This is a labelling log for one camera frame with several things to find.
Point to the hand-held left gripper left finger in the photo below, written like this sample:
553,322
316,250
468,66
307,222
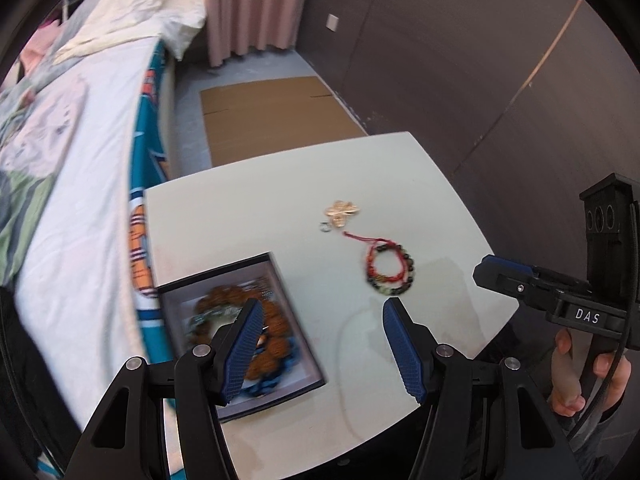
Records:
245,350

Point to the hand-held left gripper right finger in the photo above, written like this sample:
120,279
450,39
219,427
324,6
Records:
405,350

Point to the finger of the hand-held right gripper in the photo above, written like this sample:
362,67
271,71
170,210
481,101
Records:
505,280

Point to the black cardboard box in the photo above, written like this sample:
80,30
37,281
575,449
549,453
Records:
300,350

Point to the person's right forearm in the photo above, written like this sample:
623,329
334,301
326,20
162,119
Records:
600,432

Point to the person's right hand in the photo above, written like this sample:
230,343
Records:
567,380

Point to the white low table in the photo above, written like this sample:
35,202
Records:
440,200

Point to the gold flower hair clip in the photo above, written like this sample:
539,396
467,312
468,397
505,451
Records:
342,211

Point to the black garment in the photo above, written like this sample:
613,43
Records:
35,375

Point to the white fleece blanket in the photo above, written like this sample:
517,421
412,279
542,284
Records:
85,210

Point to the flattened cardboard sheet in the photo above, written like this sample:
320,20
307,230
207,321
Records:
280,120

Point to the bed with white sheet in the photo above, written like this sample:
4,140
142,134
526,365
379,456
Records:
150,125

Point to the green patterned quilt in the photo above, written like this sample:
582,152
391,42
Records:
20,200

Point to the white printed cloth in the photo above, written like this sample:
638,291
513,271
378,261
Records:
55,110

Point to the pink curtain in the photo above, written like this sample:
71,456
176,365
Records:
250,10

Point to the white duvet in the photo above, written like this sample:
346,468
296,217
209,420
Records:
140,5

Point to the white wall socket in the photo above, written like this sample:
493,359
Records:
332,22

